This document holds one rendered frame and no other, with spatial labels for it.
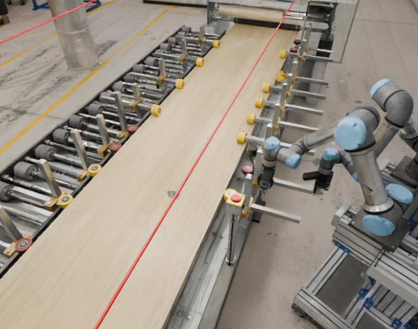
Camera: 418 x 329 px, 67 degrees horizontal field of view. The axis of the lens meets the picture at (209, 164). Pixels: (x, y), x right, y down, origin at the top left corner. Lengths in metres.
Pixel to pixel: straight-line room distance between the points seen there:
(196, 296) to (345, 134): 1.12
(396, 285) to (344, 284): 0.82
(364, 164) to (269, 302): 1.46
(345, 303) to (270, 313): 0.51
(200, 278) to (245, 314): 0.70
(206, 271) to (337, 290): 0.98
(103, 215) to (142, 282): 0.48
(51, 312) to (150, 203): 0.70
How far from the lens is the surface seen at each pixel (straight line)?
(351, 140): 1.31
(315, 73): 4.38
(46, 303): 1.67
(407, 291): 1.72
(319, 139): 1.58
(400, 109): 1.68
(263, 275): 2.63
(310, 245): 2.86
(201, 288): 1.85
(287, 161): 1.58
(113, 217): 1.83
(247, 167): 2.03
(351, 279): 2.54
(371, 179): 1.41
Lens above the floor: 2.28
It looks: 42 degrees down
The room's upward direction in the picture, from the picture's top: straight up
